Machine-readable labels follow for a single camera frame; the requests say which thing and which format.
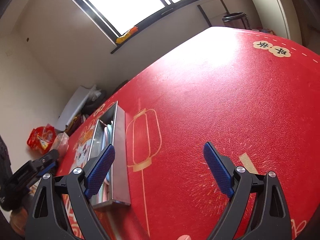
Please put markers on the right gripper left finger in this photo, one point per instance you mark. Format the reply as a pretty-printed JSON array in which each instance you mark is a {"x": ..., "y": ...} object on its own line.
[{"x": 48, "y": 217}]

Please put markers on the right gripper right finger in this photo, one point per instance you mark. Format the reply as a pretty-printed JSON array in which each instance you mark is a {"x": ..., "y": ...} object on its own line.
[{"x": 270, "y": 217}]

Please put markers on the pink chopstick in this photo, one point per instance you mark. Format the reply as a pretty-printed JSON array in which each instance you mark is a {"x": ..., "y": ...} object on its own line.
[{"x": 103, "y": 194}]

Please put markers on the blue plastic spoon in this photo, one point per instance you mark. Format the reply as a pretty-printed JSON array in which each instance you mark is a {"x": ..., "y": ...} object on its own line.
[{"x": 108, "y": 130}]

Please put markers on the left hand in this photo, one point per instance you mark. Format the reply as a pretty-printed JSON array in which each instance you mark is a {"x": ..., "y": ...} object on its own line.
[{"x": 18, "y": 219}]

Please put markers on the right hand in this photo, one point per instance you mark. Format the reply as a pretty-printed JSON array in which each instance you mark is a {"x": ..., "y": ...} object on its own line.
[{"x": 184, "y": 237}]

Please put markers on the red snack bag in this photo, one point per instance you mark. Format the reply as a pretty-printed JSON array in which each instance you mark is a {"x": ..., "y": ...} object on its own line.
[{"x": 41, "y": 139}]

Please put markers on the stainless steel cutlery tray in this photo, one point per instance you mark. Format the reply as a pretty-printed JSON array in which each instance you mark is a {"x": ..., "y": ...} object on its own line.
[{"x": 119, "y": 194}]

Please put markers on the grey rolled sheet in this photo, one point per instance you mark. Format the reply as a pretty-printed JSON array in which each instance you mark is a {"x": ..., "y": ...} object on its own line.
[{"x": 73, "y": 106}]

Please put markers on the red festive table mat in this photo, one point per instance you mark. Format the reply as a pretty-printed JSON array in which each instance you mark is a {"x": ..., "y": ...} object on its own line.
[{"x": 254, "y": 96}]

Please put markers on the yellow orange toy on sill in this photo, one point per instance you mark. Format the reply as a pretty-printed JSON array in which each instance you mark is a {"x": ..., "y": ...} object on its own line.
[{"x": 127, "y": 35}]

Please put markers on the electric pressure cooker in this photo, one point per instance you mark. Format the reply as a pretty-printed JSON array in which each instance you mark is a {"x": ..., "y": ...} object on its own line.
[{"x": 236, "y": 20}]

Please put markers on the white refrigerator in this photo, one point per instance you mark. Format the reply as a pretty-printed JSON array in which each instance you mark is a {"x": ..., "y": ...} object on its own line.
[{"x": 280, "y": 16}]

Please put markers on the dark framed window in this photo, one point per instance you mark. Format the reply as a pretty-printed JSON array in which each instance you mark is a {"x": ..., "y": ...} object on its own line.
[{"x": 135, "y": 5}]

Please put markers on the black metal rack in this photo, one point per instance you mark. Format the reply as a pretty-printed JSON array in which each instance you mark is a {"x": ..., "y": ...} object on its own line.
[{"x": 213, "y": 12}]

